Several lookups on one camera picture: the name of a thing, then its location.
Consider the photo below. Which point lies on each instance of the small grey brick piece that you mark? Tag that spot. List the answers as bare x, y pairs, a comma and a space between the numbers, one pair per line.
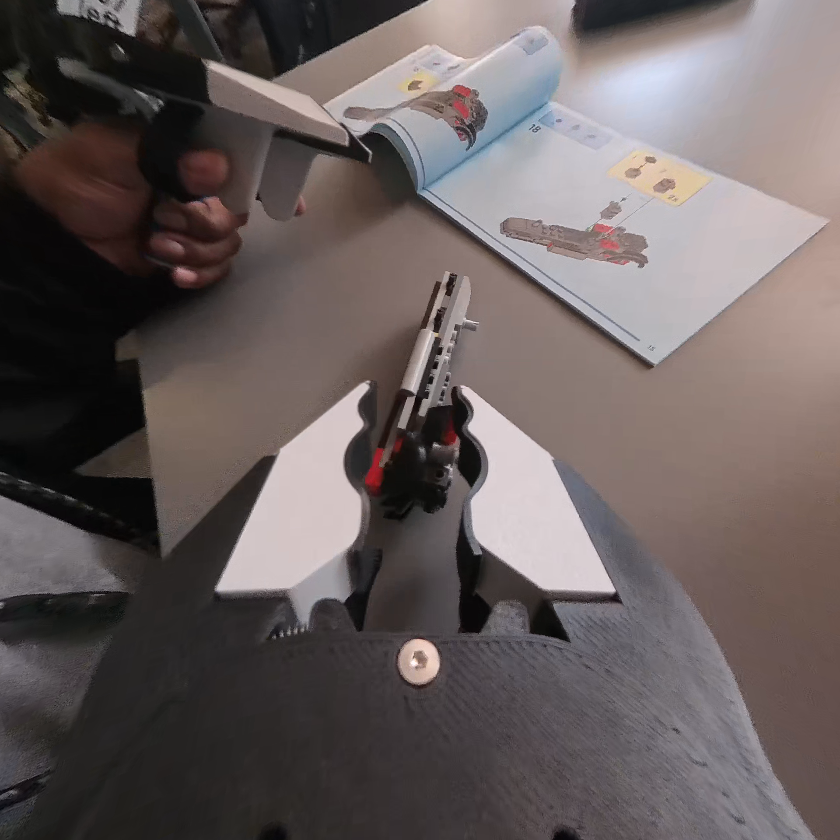
469, 323

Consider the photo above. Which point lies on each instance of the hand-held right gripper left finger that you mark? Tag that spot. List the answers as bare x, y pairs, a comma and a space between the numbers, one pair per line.
295, 518

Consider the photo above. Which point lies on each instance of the person's left hand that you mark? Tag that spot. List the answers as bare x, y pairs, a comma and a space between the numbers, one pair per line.
98, 190

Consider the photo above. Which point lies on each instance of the grey desk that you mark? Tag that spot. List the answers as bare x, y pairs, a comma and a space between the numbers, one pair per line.
656, 492

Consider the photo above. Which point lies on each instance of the grey brick model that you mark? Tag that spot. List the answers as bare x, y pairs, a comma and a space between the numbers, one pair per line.
426, 380

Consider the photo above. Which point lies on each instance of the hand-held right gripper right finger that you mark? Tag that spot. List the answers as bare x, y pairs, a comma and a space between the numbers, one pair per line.
544, 525

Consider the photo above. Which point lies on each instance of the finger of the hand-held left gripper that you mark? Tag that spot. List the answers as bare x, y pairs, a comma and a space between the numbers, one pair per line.
262, 105
289, 177

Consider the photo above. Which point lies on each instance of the person's black jacket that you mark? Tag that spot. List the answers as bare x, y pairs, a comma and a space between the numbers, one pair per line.
65, 426

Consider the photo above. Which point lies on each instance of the person's left forearm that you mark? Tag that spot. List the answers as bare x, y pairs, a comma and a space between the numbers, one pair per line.
52, 315

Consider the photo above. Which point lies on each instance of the person's grey shirt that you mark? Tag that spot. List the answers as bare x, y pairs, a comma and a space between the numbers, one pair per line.
52, 689

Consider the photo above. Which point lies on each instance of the brick instruction booklet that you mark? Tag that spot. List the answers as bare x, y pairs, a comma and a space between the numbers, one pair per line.
689, 275

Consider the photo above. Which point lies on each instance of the black power bank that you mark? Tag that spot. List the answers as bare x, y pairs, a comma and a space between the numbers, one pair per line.
656, 10

